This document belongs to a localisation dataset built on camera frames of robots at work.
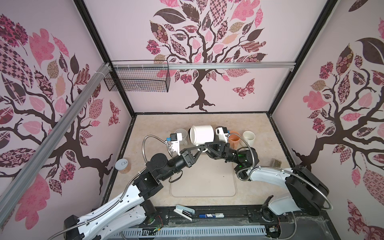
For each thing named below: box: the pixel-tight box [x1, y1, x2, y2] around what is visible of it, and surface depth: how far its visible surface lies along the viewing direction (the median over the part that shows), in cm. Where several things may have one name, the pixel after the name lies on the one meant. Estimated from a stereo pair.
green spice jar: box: [273, 159, 282, 168], surface depth 91 cm
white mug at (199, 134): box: [188, 125, 215, 145], surface depth 60 cm
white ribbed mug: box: [240, 130, 256, 147], surface depth 100 cm
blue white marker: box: [198, 212, 225, 218], surface depth 74 cm
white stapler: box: [173, 204, 196, 222], surface depth 75 cm
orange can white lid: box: [114, 158, 132, 174], surface depth 87 cm
